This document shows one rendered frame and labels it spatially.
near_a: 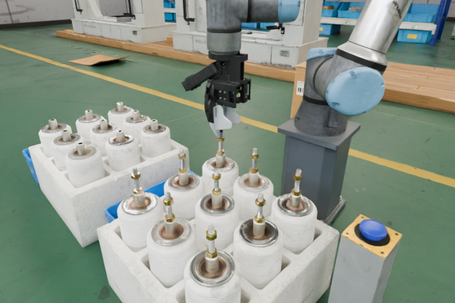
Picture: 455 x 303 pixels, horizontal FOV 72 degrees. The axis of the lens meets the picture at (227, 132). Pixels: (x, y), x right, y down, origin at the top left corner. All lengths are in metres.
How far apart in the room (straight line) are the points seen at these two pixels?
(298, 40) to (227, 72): 1.92
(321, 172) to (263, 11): 0.48
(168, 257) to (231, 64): 0.40
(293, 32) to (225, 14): 1.97
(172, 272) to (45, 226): 0.61
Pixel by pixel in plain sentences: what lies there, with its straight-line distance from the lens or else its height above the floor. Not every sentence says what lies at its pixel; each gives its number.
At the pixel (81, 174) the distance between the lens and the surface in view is 0.95.
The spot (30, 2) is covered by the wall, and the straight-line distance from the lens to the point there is 7.14.
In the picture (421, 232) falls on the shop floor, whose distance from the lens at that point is 1.15.
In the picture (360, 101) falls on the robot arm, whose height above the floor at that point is 0.45.
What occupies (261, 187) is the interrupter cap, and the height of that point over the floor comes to 0.25.
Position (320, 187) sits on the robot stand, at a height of 0.15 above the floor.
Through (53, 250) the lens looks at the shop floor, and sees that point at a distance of 1.06.
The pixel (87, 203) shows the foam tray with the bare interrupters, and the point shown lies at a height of 0.14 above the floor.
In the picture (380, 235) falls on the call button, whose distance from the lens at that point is 0.56.
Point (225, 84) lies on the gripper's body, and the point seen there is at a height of 0.48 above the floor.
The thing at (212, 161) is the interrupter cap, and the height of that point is 0.25.
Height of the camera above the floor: 0.68
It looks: 25 degrees down
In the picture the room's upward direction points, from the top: straight up
